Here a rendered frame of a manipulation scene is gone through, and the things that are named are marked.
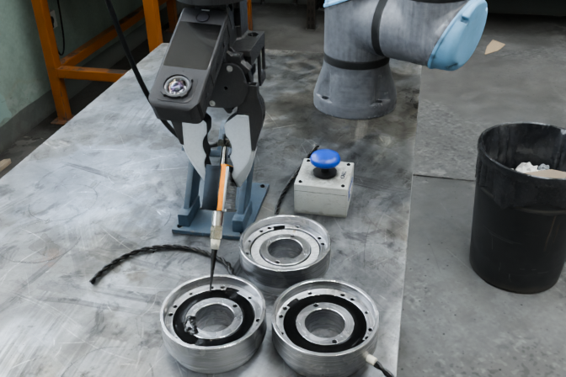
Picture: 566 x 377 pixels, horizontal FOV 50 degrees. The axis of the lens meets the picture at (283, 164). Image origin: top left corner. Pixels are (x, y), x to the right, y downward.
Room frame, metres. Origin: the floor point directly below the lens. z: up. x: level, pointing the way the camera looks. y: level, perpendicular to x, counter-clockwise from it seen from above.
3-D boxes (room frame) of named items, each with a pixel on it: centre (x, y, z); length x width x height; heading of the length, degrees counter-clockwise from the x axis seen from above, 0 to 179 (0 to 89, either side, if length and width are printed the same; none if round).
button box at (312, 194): (0.70, -0.06, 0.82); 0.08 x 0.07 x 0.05; 167
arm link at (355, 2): (1.02, -0.14, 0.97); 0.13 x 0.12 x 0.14; 51
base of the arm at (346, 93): (1.02, -0.13, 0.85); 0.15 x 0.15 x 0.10
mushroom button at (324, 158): (0.70, -0.06, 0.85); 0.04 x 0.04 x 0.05
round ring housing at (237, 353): (0.45, 0.07, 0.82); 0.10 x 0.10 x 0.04
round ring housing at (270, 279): (0.56, 0.00, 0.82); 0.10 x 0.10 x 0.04
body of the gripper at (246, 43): (0.57, 0.06, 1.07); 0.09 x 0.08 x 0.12; 168
